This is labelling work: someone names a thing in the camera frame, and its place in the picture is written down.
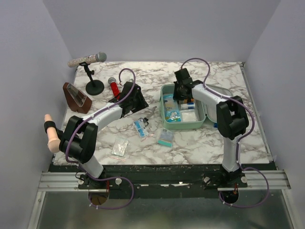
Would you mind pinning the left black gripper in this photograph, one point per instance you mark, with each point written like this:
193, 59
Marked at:
143, 103

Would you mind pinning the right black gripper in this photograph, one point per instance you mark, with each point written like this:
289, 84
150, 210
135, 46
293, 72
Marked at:
177, 97

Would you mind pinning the blue white small bottle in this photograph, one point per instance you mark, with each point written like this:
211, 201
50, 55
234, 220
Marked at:
187, 106

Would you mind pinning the metal scissors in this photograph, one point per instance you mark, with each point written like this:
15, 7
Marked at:
152, 112

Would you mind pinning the blue plaster packet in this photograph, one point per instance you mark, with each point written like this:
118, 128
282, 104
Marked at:
141, 127

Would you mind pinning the white gauze pad packet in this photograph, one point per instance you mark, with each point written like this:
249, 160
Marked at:
189, 115

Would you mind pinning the blue cotton swab packet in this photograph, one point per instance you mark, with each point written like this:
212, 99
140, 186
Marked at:
171, 109

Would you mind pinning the mint green medicine case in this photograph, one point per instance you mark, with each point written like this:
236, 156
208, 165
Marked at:
206, 99

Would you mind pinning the teal bandage packet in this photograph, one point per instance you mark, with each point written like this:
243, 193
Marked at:
166, 138

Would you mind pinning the clear zip bag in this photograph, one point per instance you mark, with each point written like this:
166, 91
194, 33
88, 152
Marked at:
119, 148

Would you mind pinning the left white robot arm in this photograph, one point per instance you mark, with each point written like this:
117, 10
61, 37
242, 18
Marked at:
78, 141

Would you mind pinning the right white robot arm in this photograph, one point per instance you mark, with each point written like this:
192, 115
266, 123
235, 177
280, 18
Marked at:
231, 117

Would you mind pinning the red handheld microphone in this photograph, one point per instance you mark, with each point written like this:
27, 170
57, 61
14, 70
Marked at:
113, 84

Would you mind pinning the black microphone stand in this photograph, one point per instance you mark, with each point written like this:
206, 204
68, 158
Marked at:
93, 87

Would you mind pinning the glitter microphone on stand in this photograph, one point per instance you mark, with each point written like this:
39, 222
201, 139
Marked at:
99, 57

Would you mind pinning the brown wooden metronome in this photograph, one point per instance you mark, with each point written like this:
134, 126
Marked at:
77, 101

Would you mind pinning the black round stand base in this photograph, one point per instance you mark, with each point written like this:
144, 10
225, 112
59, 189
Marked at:
60, 135

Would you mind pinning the pink beige microphone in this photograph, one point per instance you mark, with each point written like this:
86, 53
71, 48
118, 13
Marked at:
51, 131

